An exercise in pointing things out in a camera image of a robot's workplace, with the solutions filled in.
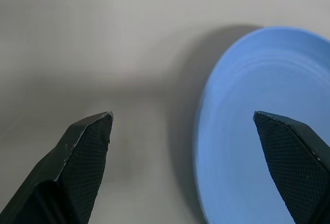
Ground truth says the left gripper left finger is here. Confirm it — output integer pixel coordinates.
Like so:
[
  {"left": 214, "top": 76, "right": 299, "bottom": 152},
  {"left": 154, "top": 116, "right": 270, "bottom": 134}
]
[{"left": 0, "top": 111, "right": 114, "bottom": 224}]

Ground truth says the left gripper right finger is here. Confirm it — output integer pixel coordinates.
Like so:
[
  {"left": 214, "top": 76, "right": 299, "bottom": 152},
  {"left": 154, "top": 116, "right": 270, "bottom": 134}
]
[{"left": 253, "top": 110, "right": 330, "bottom": 224}]

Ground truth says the blue plate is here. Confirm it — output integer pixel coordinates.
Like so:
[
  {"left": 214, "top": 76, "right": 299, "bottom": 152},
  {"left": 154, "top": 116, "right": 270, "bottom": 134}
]
[{"left": 194, "top": 26, "right": 330, "bottom": 224}]

